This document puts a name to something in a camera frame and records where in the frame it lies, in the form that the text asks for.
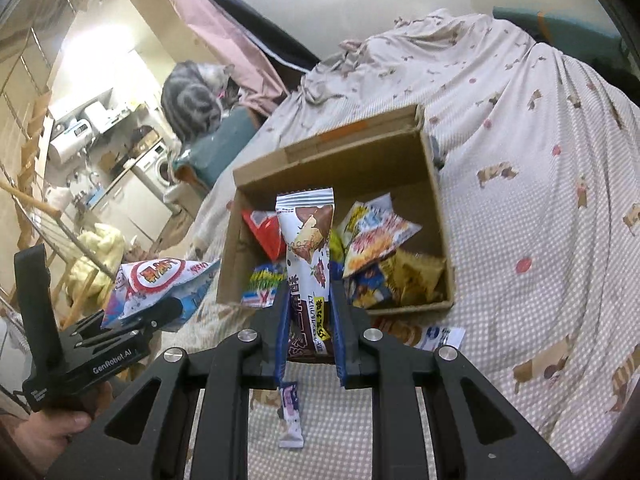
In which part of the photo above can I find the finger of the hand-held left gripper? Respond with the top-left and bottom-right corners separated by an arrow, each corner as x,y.
107,296 -> 183,335

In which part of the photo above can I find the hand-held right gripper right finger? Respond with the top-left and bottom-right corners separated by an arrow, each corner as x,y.
327,277 -> 576,480

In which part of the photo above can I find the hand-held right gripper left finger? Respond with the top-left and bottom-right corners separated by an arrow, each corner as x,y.
45,280 -> 293,480

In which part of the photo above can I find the white red circle snack packet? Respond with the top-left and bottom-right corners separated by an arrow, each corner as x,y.
100,256 -> 222,331

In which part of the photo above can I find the brown white snack packet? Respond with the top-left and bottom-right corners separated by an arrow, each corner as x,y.
275,187 -> 336,365

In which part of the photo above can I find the cardboard box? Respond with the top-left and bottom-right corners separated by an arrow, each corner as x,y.
216,104 -> 457,315

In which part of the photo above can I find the person's left hand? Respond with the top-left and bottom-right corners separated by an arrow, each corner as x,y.
0,380 -> 116,476

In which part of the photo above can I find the green yellow striped snack packet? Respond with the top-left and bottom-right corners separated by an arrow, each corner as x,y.
241,262 -> 287,308

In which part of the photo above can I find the yellow cloth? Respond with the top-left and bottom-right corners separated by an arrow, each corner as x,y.
65,225 -> 126,306

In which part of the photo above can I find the biscuit packet with blue label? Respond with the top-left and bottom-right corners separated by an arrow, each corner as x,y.
372,316 -> 467,350

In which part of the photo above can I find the white orange snack packet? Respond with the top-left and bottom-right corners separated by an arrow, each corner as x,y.
342,212 -> 423,278

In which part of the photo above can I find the small purple white sachet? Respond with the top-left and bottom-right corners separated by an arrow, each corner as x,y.
277,382 -> 306,450

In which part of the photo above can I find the white kitchen cabinet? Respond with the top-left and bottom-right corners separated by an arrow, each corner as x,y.
70,160 -> 176,246

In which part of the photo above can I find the yellow white snack packet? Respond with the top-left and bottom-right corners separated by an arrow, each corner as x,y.
334,192 -> 396,261

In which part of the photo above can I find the white washing machine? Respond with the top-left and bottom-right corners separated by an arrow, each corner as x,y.
132,142 -> 176,201

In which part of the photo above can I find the wooden railing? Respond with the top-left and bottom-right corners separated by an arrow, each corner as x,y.
0,160 -> 116,321

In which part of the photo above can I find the teal storage box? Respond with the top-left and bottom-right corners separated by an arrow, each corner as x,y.
172,105 -> 261,188

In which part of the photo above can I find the white water heater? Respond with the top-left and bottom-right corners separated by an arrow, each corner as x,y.
47,120 -> 96,166

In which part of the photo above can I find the printed checked blanket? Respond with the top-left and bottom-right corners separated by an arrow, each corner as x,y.
107,7 -> 640,480

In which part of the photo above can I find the grey tabby cat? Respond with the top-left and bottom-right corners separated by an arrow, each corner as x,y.
161,60 -> 241,143

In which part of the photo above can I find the pink cloth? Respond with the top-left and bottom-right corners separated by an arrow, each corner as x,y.
145,0 -> 291,116

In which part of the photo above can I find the dark teal object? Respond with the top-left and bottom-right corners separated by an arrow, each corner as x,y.
492,6 -> 626,56

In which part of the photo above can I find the black frame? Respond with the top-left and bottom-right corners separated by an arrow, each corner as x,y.
165,0 -> 321,73

